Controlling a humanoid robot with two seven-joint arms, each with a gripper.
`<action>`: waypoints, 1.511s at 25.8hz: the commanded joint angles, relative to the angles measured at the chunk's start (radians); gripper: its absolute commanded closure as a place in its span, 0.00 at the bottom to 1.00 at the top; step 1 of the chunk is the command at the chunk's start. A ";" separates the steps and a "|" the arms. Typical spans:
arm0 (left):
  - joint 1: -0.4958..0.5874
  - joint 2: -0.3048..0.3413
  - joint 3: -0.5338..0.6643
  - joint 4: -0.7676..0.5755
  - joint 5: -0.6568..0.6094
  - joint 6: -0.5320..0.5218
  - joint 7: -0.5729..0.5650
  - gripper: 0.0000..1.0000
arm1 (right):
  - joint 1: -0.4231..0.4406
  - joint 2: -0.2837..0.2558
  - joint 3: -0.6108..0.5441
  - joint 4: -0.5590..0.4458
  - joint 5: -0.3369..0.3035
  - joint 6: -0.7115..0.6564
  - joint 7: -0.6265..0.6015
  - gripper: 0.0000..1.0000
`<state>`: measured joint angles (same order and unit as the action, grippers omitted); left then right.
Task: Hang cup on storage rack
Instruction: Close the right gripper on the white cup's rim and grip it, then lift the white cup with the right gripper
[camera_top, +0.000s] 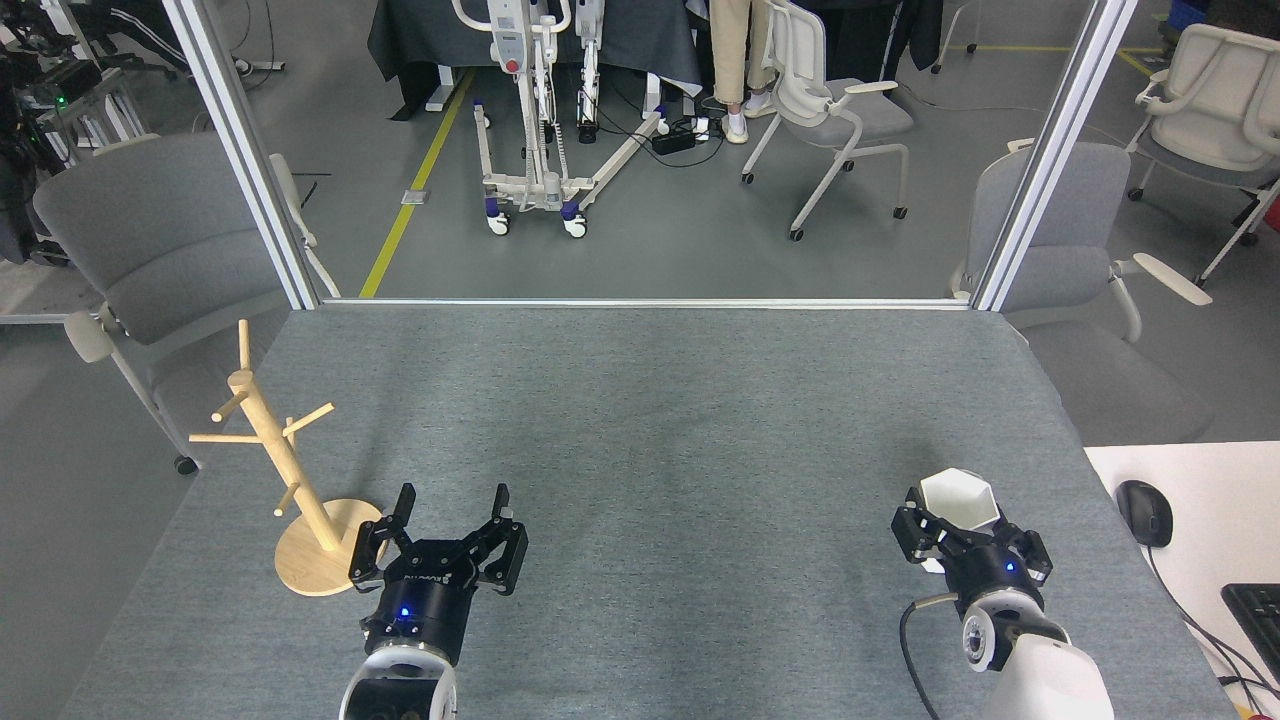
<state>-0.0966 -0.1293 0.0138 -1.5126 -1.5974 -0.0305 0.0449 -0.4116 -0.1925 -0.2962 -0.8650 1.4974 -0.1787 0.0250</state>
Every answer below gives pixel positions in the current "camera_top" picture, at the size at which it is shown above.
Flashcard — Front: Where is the black computer mouse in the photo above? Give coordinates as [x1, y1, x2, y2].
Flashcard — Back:
[1116, 480, 1174, 549]

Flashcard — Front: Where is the silver frame post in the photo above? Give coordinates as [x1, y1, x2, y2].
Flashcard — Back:
[972, 0, 1141, 313]
[160, 0, 321, 311]

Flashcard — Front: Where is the white mesh office chair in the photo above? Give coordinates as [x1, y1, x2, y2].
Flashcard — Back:
[1128, 23, 1280, 289]

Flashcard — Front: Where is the dark cloth covered table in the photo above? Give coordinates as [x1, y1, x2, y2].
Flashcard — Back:
[367, 0, 706, 121]

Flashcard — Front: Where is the grey fabric office chair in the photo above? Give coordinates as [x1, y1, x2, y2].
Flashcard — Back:
[32, 133, 341, 476]
[950, 140, 1216, 446]

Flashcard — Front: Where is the silver table edge rail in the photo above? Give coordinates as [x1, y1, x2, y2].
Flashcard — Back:
[320, 296, 973, 311]

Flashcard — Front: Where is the black keyboard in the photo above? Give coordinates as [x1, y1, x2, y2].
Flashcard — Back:
[1221, 583, 1280, 683]

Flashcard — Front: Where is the white side desk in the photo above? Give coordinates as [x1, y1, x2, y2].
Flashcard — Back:
[1085, 441, 1280, 720]

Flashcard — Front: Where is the white faceted cup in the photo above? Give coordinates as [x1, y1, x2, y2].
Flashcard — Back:
[918, 468, 1001, 576]

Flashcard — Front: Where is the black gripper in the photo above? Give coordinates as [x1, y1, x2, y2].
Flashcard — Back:
[348, 484, 530, 667]
[891, 486, 1054, 607]

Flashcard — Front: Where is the black mouse cable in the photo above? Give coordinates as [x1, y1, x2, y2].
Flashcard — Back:
[1145, 545, 1280, 701]

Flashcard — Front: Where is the person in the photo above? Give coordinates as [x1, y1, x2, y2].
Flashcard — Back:
[708, 0, 781, 145]

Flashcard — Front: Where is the wooden cup storage rack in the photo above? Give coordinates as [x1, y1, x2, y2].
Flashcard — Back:
[188, 320, 387, 598]

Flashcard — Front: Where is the white stand on wheels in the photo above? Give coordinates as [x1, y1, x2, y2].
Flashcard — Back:
[452, 0, 673, 239]

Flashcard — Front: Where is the black equipment rack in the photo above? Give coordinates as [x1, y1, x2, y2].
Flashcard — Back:
[0, 0, 191, 266]

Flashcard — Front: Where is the white chair with grey seat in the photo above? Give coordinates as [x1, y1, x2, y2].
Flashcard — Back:
[740, 0, 916, 243]

